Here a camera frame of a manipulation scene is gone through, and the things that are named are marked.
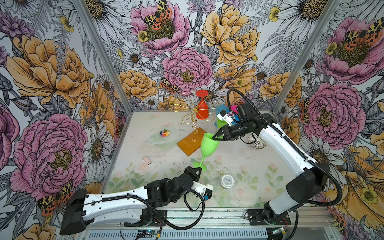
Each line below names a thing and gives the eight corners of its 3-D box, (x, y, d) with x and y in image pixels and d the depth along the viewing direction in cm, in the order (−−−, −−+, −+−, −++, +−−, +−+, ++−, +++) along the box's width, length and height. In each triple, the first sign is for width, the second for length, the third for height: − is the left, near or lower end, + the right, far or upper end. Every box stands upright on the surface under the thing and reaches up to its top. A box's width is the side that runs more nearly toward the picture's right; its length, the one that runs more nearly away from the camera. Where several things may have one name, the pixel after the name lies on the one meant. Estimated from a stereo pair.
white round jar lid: (220, 191, 84) (222, 186, 78) (219, 179, 89) (220, 174, 83) (232, 191, 85) (235, 186, 78) (231, 179, 89) (233, 174, 83)
